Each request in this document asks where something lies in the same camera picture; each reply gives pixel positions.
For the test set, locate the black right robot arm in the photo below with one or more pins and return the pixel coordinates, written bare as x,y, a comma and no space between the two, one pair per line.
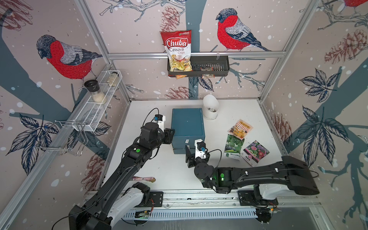
269,182

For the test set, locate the pink seed bag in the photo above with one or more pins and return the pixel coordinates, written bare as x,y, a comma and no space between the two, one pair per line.
254,153

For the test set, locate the red Chuba cassava chips bag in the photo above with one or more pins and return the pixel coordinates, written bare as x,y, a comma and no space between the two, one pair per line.
178,48

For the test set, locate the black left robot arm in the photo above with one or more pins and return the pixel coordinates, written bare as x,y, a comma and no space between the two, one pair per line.
96,213

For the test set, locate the teal drawer cabinet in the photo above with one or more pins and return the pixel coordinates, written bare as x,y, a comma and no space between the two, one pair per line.
188,125

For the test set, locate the chrome wire rack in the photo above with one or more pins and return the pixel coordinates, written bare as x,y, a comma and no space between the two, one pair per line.
63,137

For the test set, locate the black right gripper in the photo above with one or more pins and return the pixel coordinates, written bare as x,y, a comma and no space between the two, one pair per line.
189,158

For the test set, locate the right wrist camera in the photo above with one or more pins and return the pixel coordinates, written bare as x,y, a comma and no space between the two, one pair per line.
199,148

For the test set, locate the yellow striped seed bag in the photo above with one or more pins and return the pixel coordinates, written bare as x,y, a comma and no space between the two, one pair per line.
240,129

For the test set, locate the white wire wall shelf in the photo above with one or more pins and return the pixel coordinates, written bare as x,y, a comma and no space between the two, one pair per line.
92,113

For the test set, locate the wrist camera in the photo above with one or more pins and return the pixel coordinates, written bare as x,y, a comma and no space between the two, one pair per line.
199,148
160,119

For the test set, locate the black wall basket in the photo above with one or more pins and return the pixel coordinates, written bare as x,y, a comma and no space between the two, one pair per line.
201,65

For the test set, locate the small jar on shelf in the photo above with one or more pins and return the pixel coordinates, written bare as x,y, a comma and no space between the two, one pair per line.
113,79

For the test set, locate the black-lidded spice jar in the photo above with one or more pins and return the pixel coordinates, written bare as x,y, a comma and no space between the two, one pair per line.
97,95

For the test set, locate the green seed bag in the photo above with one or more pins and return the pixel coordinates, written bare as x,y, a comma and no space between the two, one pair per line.
233,147

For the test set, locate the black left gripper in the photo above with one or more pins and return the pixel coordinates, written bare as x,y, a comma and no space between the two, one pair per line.
169,137

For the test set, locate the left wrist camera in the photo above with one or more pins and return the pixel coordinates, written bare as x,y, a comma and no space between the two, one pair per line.
160,119

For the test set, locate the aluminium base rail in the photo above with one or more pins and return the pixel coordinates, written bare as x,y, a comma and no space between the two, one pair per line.
201,198

